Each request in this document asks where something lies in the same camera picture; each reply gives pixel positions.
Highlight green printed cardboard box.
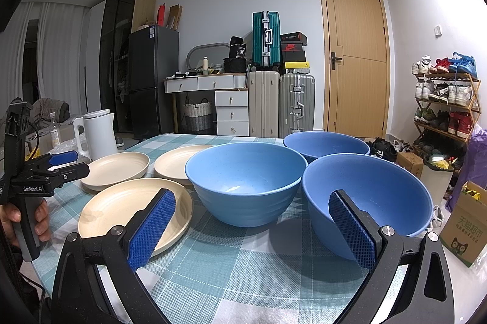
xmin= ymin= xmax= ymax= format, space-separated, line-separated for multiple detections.
xmin=440 ymin=181 xmax=487 ymax=267

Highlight woven laundry basket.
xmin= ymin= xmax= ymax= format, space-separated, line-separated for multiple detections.
xmin=185 ymin=98 xmax=213 ymax=132

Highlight blue bowl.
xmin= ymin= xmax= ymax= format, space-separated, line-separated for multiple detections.
xmin=302 ymin=153 xmax=433 ymax=260
xmin=185 ymin=142 xmax=308 ymax=227
xmin=283 ymin=131 xmax=370 ymax=163

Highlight stacked shoe boxes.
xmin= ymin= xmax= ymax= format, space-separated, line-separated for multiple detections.
xmin=281 ymin=32 xmax=310 ymax=74

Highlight checkered teal tablecloth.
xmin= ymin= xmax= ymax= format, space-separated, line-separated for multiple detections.
xmin=34 ymin=132 xmax=405 ymax=324

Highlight purple rolled mat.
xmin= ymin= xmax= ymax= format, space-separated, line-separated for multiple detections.
xmin=445 ymin=125 xmax=487 ymax=213

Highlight beige suitcase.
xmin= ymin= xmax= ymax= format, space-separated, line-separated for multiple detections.
xmin=248 ymin=71 xmax=280 ymax=138

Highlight white electric kettle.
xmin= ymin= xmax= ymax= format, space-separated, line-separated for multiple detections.
xmin=73 ymin=109 xmax=117 ymax=161

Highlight black refrigerator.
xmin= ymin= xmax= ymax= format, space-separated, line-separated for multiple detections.
xmin=128 ymin=25 xmax=179 ymax=140

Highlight white trash bin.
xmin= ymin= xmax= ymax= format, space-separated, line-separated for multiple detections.
xmin=420 ymin=154 xmax=454 ymax=206

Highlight silver suitcase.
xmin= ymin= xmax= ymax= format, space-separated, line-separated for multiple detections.
xmin=279 ymin=74 xmax=315 ymax=138

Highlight clear plastic bottle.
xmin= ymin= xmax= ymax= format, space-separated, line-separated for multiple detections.
xmin=50 ymin=112 xmax=61 ymax=148

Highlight small brown cardboard box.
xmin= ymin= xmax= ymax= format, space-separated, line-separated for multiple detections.
xmin=395 ymin=152 xmax=423 ymax=179

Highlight teal suitcase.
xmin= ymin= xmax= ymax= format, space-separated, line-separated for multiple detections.
xmin=253 ymin=11 xmax=281 ymax=71

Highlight cream plate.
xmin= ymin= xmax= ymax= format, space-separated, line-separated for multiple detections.
xmin=80 ymin=152 xmax=150 ymax=191
xmin=154 ymin=145 xmax=211 ymax=185
xmin=78 ymin=178 xmax=193 ymax=256

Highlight wooden door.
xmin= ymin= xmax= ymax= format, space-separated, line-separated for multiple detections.
xmin=321 ymin=0 xmax=391 ymax=139

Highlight bamboo shoe rack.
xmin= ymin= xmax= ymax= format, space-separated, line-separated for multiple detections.
xmin=413 ymin=72 xmax=482 ymax=155

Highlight white drawer desk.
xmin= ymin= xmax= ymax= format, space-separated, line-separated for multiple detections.
xmin=164 ymin=72 xmax=250 ymax=137

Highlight person's left hand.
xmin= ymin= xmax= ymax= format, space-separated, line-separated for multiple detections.
xmin=0 ymin=198 xmax=52 ymax=248

